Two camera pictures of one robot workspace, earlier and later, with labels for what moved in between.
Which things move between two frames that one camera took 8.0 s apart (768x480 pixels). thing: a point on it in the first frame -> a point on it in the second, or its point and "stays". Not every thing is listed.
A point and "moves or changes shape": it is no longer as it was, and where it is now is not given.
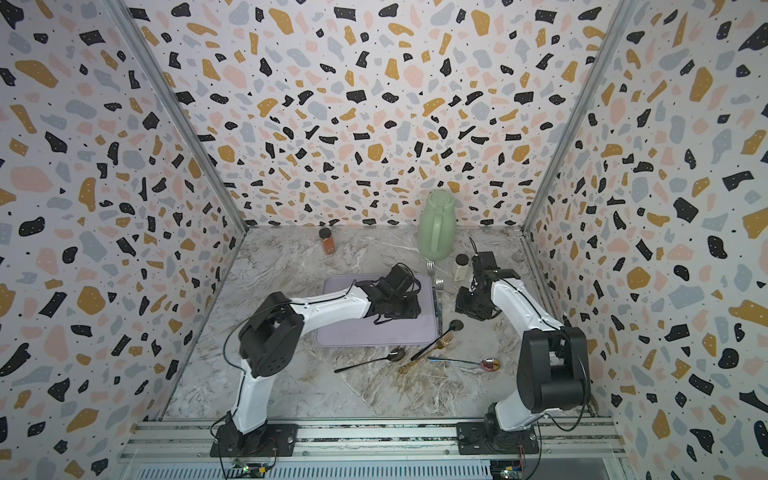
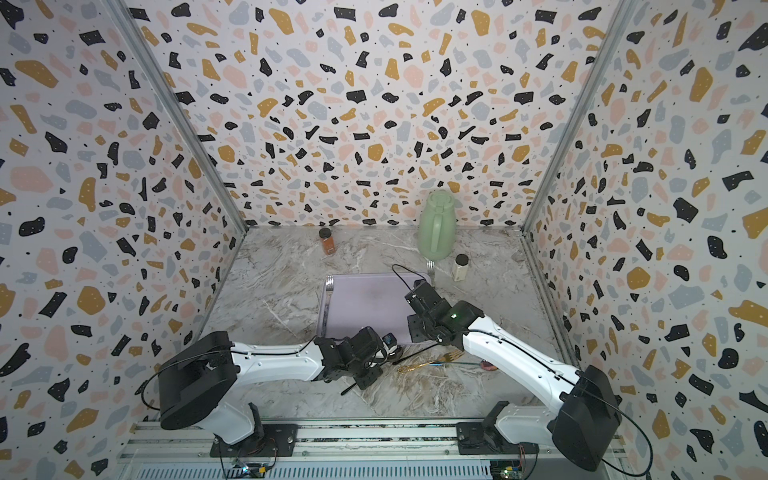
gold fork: [441, 344] moves or changes shape
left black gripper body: [407, 308] -> [367, 375]
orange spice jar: [328, 241] stays
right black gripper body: [467, 303] -> [421, 330]
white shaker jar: [461, 261] stays
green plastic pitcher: [437, 226] stays
